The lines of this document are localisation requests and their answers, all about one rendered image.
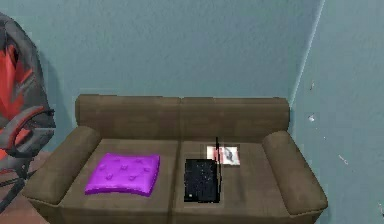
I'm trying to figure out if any brown sofa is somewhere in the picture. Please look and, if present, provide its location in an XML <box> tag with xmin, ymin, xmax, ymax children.
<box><xmin>21</xmin><ymin>94</ymin><xmax>329</xmax><ymax>224</ymax></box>

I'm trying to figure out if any white and red magazine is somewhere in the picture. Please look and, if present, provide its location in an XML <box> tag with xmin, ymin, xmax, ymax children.
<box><xmin>206</xmin><ymin>144</ymin><xmax>241</xmax><ymax>167</ymax></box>

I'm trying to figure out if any black laptop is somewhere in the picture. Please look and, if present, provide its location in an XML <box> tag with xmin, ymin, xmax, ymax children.
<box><xmin>183</xmin><ymin>136</ymin><xmax>222</xmax><ymax>204</ymax></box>

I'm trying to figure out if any purple cushion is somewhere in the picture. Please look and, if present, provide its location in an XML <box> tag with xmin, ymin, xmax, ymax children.
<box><xmin>84</xmin><ymin>152</ymin><xmax>161</xmax><ymax>198</ymax></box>

